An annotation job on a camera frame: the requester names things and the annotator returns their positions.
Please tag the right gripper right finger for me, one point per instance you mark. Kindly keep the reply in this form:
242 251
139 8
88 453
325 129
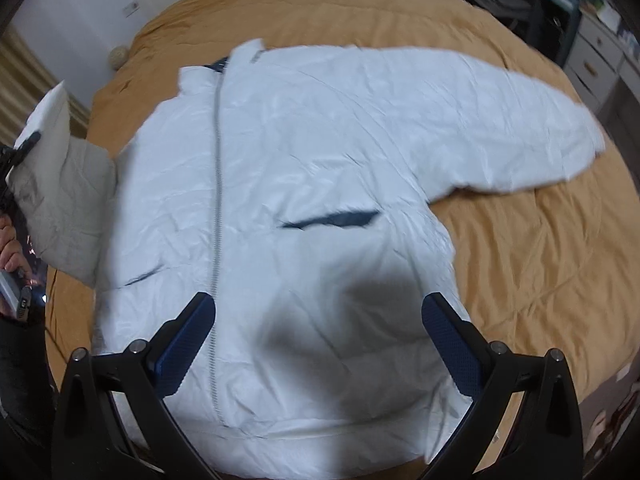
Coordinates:
545 440

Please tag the orange bed cover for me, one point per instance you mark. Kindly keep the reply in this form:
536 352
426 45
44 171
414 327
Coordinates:
556 266

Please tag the person's left hand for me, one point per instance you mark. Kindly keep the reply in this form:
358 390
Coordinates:
12 258

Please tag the small round plush ball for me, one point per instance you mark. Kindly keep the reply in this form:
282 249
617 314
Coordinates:
118 57

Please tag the white puffer jacket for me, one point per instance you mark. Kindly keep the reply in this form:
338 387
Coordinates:
295 187

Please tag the beige curtain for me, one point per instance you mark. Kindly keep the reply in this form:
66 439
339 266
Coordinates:
24 82

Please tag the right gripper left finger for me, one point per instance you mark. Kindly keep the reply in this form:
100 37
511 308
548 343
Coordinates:
113 422

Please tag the white drawer cabinet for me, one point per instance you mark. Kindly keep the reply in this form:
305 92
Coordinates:
604 75

